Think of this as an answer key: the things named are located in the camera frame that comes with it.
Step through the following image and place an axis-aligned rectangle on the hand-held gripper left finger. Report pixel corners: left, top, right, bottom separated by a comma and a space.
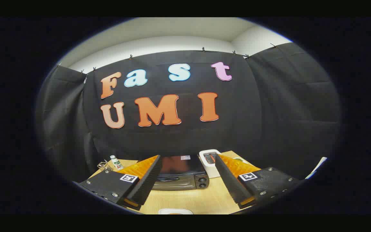
79, 155, 163, 210

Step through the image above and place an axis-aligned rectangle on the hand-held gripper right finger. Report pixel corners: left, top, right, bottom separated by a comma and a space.
214, 154, 302, 209

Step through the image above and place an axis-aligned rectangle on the black toaster oven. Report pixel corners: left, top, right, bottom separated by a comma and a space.
152, 155, 210, 191

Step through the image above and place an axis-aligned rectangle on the white countertop appliance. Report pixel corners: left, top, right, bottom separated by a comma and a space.
199, 149, 222, 179

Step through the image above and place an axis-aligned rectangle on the white bottle with green label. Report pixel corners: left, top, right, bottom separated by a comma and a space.
110, 155, 124, 170

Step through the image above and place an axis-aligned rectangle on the white plate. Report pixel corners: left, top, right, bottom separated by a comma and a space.
158, 208, 194, 215

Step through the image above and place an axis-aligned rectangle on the metal wire holder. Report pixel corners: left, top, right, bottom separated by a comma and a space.
97, 160, 113, 172

